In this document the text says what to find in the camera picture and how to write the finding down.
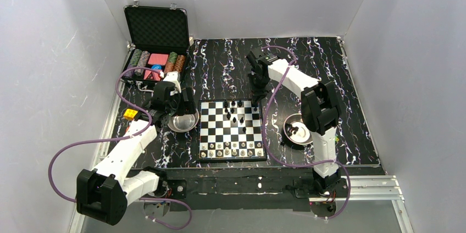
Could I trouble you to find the black and white chessboard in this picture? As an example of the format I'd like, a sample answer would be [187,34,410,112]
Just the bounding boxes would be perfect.
[198,99,267,163]

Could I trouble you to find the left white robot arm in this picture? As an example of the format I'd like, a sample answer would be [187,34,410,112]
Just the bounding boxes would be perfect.
[75,71,199,225]

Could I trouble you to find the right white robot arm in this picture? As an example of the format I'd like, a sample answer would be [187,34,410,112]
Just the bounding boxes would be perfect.
[246,48,342,193]

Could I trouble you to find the black chess pieces in bowl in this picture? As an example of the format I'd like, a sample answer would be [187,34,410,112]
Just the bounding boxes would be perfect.
[284,123,299,136]

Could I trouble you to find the steel bowl with chess pieces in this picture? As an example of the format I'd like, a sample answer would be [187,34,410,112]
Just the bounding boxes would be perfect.
[282,113,313,146]

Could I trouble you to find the small steel bowl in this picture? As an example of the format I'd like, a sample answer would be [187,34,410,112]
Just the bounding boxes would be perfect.
[168,110,199,133]

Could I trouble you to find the colourful toy block car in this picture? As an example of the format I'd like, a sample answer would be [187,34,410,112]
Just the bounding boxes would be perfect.
[123,108,139,121]

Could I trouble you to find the black poker chip case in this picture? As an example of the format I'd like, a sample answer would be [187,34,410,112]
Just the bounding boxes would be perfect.
[124,5,191,84]

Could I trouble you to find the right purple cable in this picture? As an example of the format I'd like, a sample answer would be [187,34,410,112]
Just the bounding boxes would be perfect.
[260,45,352,221]

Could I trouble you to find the purple cable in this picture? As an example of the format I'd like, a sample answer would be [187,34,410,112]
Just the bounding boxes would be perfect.
[260,45,352,221]
[48,66,193,231]

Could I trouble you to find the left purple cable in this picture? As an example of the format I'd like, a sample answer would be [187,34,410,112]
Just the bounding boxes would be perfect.
[48,66,193,231]

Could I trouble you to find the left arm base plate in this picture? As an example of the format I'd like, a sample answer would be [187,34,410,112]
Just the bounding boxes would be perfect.
[142,179,187,199]

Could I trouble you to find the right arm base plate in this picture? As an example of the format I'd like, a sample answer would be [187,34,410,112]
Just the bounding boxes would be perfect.
[291,178,349,199]

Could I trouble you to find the aluminium frame rail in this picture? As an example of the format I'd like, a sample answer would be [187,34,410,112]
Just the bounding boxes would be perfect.
[69,51,414,233]

